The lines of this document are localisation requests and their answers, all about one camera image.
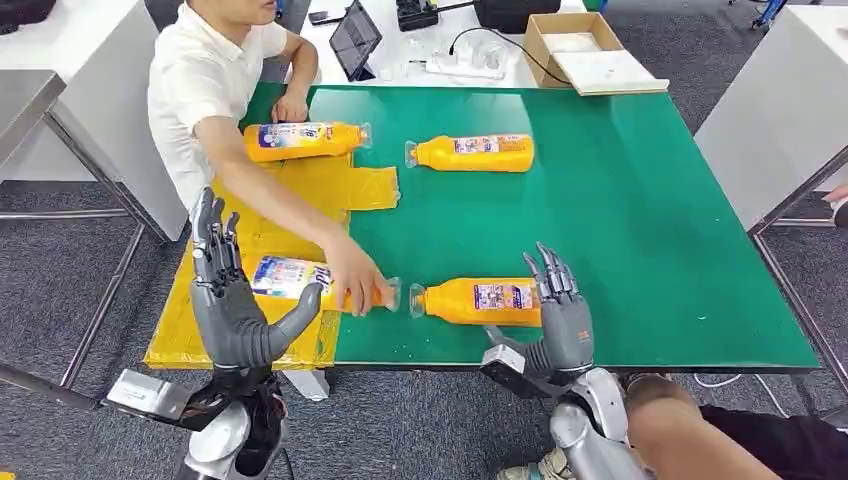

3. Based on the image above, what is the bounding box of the person's left hand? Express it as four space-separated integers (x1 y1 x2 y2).
271 89 311 125

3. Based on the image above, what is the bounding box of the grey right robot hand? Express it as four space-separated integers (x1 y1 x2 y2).
483 241 596 376

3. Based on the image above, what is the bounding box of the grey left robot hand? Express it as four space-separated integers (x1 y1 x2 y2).
190 187 325 371

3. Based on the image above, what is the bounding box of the person's right hand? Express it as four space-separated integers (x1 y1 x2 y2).
322 233 393 318

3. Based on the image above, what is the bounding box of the orange drink bottle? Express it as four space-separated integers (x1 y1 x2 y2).
243 121 373 164
405 134 535 174
250 254 402 314
409 277 546 328

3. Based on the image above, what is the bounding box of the dark tablet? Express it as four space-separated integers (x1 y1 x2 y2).
329 0 384 83

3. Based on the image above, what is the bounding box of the yellow plastic sheet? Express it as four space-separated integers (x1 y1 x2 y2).
143 155 402 371

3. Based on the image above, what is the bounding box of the white table leg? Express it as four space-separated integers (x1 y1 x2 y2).
281 369 331 402

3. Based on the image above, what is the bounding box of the person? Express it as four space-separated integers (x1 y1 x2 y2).
496 372 848 480
146 0 402 318

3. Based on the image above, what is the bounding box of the green table mat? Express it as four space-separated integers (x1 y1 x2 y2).
239 82 821 371

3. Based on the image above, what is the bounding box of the black electronic device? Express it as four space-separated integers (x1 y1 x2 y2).
396 0 440 32

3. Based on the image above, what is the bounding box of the white power strip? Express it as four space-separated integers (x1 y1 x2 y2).
425 52 508 81

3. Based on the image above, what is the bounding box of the blue metal object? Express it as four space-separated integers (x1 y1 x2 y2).
751 0 790 31

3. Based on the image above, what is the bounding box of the clear plastic wrap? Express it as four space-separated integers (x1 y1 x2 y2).
460 33 510 71

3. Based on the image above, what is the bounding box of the black bag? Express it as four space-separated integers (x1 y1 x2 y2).
473 0 562 34

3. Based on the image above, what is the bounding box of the cardboard box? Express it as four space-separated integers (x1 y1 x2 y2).
523 11 625 89

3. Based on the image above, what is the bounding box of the white flat board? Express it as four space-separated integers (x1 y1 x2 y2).
553 49 670 97

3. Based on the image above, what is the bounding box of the steel table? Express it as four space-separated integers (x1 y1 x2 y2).
0 70 170 409

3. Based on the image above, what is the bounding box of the white foam insert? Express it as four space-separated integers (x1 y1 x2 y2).
541 33 601 56

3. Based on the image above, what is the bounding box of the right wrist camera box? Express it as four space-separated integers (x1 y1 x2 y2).
480 344 561 401

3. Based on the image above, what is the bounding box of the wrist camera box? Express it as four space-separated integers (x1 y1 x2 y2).
480 344 561 401
105 368 230 432

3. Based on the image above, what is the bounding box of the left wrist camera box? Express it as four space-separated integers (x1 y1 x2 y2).
105 368 230 432

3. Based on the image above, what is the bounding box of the white table with metal frame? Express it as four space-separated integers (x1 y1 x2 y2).
694 3 848 425

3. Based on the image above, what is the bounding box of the white cable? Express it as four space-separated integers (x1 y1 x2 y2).
693 374 790 419

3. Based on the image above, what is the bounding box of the black cable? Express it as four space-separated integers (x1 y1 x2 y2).
448 26 574 86

